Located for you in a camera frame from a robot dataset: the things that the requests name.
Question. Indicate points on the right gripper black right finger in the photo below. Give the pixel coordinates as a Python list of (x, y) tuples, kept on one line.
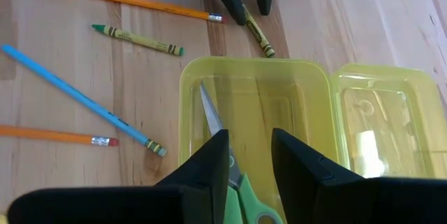
[(331, 199)]

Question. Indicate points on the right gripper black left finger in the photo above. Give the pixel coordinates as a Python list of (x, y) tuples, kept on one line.
[(174, 203)]

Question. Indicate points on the olive green crayon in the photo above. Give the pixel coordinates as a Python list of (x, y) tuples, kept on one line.
[(258, 32)]

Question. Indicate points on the orange pencil with eraser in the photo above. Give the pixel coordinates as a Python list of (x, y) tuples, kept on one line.
[(132, 1), (52, 135)]

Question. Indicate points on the yellow translucent plastic supply box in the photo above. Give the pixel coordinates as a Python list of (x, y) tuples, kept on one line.
[(265, 95)]

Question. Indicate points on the blue pencil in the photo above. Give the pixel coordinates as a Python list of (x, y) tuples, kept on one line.
[(84, 100)]

